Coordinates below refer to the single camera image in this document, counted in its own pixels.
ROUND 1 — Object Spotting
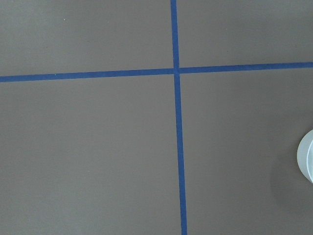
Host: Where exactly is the white bowl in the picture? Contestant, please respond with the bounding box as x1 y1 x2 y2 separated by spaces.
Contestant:
296 130 313 183

